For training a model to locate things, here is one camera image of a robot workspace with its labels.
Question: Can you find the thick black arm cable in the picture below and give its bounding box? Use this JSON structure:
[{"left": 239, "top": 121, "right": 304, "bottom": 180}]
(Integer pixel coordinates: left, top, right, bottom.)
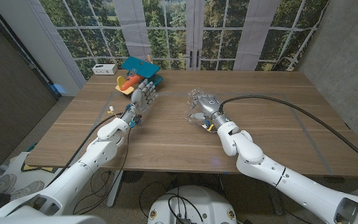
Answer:
[
  {"left": 44, "top": 111, "right": 124, "bottom": 186},
  {"left": 218, "top": 95, "right": 358, "bottom": 171}
]

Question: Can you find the printed window forest backdrop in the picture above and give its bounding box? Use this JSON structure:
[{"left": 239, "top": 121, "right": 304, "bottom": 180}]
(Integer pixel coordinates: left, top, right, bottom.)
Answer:
[{"left": 39, "top": 0, "right": 331, "bottom": 81}]

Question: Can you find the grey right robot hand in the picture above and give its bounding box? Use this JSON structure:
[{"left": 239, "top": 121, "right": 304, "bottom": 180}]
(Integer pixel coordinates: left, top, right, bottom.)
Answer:
[{"left": 188, "top": 95, "right": 231, "bottom": 130}]

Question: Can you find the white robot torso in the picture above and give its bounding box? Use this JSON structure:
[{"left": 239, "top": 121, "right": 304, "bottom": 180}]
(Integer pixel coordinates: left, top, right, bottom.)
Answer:
[{"left": 147, "top": 185, "right": 238, "bottom": 224}]

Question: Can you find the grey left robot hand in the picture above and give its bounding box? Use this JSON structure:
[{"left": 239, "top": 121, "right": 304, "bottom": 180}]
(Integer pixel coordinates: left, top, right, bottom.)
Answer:
[{"left": 121, "top": 78, "right": 159, "bottom": 127}]

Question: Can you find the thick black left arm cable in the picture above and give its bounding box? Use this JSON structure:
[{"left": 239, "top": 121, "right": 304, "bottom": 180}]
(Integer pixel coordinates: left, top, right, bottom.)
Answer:
[{"left": 44, "top": 111, "right": 124, "bottom": 186}]

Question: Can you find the white table leg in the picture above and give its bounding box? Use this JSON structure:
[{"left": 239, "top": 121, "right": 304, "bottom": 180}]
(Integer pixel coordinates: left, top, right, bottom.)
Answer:
[{"left": 106, "top": 170, "right": 124, "bottom": 208}]

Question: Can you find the white power box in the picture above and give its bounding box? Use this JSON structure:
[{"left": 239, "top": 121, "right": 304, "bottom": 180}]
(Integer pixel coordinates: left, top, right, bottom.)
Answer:
[{"left": 91, "top": 63, "right": 118, "bottom": 76}]

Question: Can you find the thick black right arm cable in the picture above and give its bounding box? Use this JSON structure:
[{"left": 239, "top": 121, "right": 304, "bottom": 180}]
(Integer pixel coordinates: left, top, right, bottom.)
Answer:
[{"left": 218, "top": 95, "right": 358, "bottom": 171}]

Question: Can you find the black ribbed round object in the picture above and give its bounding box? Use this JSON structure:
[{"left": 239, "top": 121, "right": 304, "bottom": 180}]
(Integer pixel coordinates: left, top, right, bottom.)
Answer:
[{"left": 121, "top": 170, "right": 145, "bottom": 184}]

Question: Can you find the grey table leg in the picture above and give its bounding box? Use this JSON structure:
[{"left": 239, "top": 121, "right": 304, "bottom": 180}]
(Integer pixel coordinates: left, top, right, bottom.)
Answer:
[{"left": 268, "top": 186, "right": 285, "bottom": 216}]

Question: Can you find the clear plastic wrap sheet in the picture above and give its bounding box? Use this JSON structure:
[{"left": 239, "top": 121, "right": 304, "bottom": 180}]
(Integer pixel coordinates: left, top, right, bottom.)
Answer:
[{"left": 186, "top": 89, "right": 217, "bottom": 128}]

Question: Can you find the grey sneaker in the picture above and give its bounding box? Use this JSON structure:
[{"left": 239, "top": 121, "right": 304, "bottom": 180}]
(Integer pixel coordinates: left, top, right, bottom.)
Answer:
[
  {"left": 9, "top": 180, "right": 43, "bottom": 196},
  {"left": 0, "top": 173, "right": 17, "bottom": 194}
]

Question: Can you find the teal and orange toy plane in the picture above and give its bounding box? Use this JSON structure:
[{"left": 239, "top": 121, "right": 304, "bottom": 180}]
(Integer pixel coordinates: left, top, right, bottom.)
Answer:
[{"left": 115, "top": 56, "right": 164, "bottom": 97}]

